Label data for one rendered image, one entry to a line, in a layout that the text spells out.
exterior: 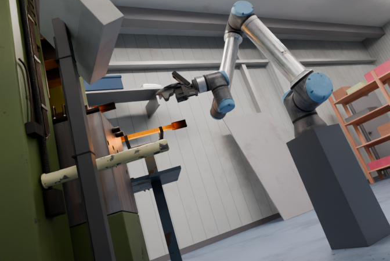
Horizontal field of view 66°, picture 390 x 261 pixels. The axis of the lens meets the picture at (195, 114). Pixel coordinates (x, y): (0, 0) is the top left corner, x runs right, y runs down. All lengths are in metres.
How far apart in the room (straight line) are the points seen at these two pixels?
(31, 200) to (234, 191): 4.24
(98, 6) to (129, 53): 4.48
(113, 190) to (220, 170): 3.85
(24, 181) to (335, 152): 1.42
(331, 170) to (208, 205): 3.31
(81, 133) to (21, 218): 0.34
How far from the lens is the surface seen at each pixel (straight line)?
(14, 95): 1.24
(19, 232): 1.11
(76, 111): 0.94
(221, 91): 1.52
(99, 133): 1.38
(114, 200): 1.30
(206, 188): 4.85
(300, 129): 1.78
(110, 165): 1.09
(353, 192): 1.74
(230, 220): 4.95
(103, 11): 0.96
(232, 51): 1.82
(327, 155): 1.69
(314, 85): 1.65
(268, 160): 5.01
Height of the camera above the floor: 0.34
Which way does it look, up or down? 19 degrees up
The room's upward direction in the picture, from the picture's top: 18 degrees counter-clockwise
